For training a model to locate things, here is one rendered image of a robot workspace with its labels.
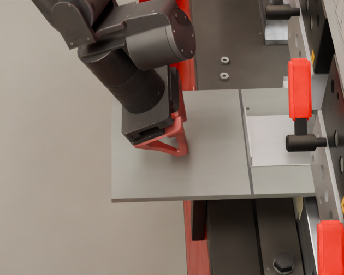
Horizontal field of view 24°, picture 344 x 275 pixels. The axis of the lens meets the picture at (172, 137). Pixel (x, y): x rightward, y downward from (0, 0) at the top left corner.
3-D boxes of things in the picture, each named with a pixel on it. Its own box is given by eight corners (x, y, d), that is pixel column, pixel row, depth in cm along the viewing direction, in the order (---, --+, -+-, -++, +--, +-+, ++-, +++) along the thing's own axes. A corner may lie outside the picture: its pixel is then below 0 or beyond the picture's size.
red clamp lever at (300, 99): (285, 58, 82) (288, 152, 82) (325, 57, 82) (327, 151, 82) (283, 59, 84) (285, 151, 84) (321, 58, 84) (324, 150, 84)
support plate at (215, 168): (112, 97, 112) (112, 92, 111) (297, 91, 113) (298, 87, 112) (111, 203, 101) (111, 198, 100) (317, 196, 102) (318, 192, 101)
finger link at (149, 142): (205, 116, 104) (171, 74, 97) (208, 160, 99) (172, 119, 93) (160, 132, 106) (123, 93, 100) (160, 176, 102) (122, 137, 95)
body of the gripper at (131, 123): (173, 63, 100) (144, 27, 95) (176, 126, 94) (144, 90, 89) (129, 81, 102) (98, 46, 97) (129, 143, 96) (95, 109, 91)
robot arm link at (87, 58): (77, 23, 92) (67, 61, 88) (127, 8, 88) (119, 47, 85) (108, 59, 96) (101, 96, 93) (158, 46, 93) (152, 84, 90)
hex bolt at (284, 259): (271, 256, 106) (272, 250, 105) (292, 256, 106) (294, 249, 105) (274, 275, 104) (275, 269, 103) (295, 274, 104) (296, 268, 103)
